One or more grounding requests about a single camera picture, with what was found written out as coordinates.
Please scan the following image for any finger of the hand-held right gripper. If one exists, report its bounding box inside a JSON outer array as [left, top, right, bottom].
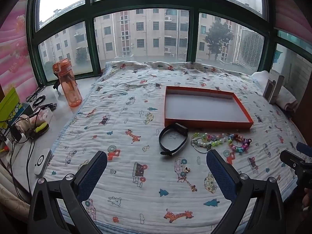
[[280, 150, 306, 176], [296, 142, 312, 156]]

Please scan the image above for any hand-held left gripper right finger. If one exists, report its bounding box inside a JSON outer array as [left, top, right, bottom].
[[206, 149, 285, 234]]

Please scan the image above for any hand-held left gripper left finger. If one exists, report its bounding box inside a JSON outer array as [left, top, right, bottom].
[[29, 151, 108, 234]]

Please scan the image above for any thin black ring bracelet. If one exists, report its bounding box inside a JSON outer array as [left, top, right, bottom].
[[195, 140, 211, 154]]

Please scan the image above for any colorful bead bracelet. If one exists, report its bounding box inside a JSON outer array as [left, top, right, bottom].
[[228, 134, 247, 153]]

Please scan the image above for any gold chain bracelet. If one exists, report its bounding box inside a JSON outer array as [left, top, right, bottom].
[[177, 167, 198, 192]]

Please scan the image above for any pastel beaded chain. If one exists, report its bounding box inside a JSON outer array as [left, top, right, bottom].
[[192, 132, 228, 148]]

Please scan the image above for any black smart wristband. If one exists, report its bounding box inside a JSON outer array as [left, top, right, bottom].
[[158, 123, 189, 155]]

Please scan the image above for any orange shallow box tray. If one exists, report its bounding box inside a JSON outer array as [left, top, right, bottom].
[[164, 86, 254, 129]]

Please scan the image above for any person's right hand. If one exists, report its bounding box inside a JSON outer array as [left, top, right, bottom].
[[302, 193, 312, 211]]

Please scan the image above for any white router device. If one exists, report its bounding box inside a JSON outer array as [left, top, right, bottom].
[[34, 149, 52, 177]]

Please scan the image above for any printed white blanket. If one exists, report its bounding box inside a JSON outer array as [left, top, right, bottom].
[[45, 61, 300, 234]]

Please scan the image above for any white grey carton box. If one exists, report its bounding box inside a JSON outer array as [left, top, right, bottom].
[[263, 69, 284, 104]]

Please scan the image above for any yellow-green black tool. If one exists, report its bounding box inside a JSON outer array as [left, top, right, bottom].
[[30, 123, 49, 136]]

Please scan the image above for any white pink small box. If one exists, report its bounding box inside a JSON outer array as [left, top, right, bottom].
[[38, 108, 53, 123]]

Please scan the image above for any orange water bottle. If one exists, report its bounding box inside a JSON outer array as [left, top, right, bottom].
[[52, 58, 83, 107]]

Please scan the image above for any green yellow box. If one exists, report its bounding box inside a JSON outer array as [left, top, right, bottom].
[[0, 88, 21, 129]]

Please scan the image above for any white louvred outdoor unit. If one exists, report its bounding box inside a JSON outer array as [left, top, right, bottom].
[[235, 27, 265, 69]]

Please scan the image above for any green tree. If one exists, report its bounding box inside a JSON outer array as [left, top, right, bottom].
[[204, 21, 234, 61]]

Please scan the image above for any pink curtain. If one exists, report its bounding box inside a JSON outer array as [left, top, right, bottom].
[[268, 0, 312, 35], [0, 0, 37, 95]]

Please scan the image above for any beige apartment building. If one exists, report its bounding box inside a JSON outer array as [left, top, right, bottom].
[[39, 0, 242, 65]]

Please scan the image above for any coiled black cable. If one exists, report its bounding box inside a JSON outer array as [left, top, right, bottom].
[[26, 85, 58, 110]]

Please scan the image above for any green window frame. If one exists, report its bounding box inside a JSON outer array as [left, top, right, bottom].
[[27, 0, 312, 86]]

